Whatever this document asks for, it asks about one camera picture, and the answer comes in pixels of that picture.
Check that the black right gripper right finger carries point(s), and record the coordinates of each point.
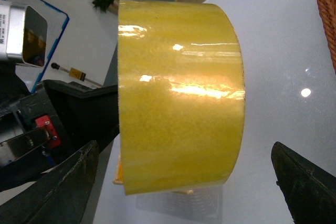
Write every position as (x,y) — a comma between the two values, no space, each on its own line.
(309,191)

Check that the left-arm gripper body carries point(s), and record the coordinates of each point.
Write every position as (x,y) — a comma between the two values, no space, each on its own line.
(41,130)

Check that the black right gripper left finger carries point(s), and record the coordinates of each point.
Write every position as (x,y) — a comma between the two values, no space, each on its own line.
(61,195)

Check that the clear packing tape roll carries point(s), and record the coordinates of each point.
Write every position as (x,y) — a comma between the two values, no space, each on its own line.
(181,96)

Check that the yellow woven basket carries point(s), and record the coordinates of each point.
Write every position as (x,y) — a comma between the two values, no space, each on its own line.
(119,178)

